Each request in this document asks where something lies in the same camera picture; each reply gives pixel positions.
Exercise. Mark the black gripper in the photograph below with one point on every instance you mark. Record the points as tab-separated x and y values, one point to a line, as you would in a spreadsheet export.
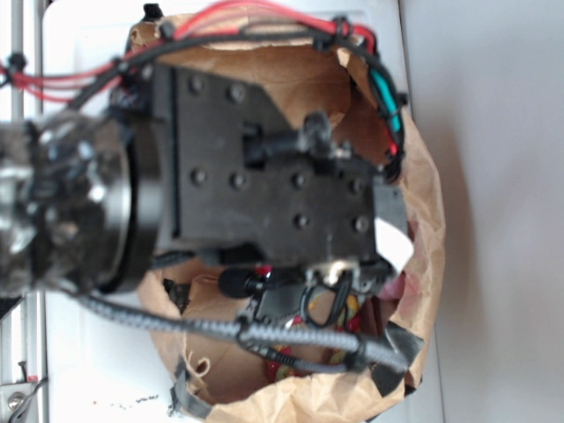
245	190

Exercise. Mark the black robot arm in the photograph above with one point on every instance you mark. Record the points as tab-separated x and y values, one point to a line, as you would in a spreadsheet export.
82	197

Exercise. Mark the small black microphone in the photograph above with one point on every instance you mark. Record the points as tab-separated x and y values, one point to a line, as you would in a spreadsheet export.
239	283

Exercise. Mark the brown paper bag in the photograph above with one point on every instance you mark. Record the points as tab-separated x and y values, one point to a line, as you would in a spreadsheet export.
233	382

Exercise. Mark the pink plush bunny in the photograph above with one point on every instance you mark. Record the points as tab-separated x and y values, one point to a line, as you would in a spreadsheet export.
396	286

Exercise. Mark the white plastic tray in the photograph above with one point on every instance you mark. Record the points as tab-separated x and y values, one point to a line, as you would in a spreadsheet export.
99	371

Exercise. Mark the multicolour twisted rope toy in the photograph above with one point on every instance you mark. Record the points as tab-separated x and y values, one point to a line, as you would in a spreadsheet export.
282	363

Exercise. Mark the aluminium frame rail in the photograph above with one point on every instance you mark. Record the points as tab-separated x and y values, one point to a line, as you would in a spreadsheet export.
24	369

